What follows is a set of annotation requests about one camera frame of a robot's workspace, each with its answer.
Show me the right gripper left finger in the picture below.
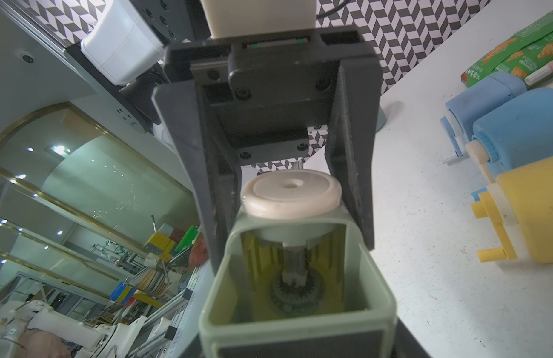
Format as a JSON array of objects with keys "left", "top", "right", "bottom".
[{"left": 179, "top": 334, "right": 203, "bottom": 358}]

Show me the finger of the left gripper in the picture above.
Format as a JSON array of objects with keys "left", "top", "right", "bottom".
[
  {"left": 325, "top": 57, "right": 382, "bottom": 251},
  {"left": 152, "top": 82, "right": 242, "bottom": 273}
]

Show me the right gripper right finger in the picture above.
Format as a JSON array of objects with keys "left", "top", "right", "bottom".
[{"left": 390, "top": 319, "right": 431, "bottom": 358}]

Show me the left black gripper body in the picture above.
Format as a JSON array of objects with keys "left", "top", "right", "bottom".
[{"left": 165, "top": 26, "right": 380, "bottom": 168}]

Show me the blue pencil sharpener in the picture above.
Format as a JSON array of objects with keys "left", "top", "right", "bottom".
[
  {"left": 466, "top": 87, "right": 553, "bottom": 183},
  {"left": 440, "top": 72, "right": 527, "bottom": 165}
]

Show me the sage green pencil sharpener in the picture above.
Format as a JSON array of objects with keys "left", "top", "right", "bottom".
[{"left": 199, "top": 169, "right": 397, "bottom": 357}]

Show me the yellow pencil sharpener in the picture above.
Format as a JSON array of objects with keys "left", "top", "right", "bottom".
[{"left": 471, "top": 156, "right": 553, "bottom": 264}]

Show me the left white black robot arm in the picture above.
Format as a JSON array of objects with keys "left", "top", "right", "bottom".
[{"left": 69, "top": 1, "right": 383, "bottom": 267}]

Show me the teal ceramic cup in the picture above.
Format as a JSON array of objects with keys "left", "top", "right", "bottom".
[{"left": 375, "top": 106, "right": 388, "bottom": 133}]

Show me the green snack bag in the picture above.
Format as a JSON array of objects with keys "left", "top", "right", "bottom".
[{"left": 461, "top": 10, "right": 553, "bottom": 87}]

